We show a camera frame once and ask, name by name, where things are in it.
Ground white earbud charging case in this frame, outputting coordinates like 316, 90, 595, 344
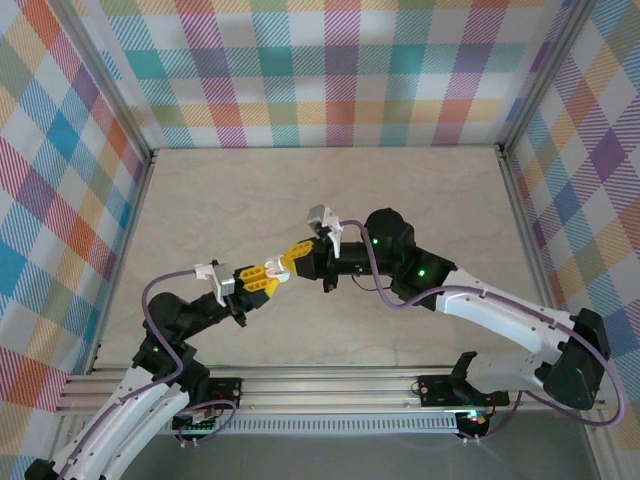
263, 254, 294, 282

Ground control board green lights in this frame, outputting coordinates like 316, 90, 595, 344
172, 409, 224, 434

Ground aluminium table edge rail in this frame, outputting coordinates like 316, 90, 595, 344
497, 144, 619, 480
84, 149, 156, 376

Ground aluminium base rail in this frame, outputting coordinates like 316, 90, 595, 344
54, 364, 614, 416

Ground grey slotted cable duct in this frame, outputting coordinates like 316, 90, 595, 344
164, 414, 461, 436

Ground aluminium frame post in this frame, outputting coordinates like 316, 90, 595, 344
47, 0, 154, 166
497, 0, 599, 154

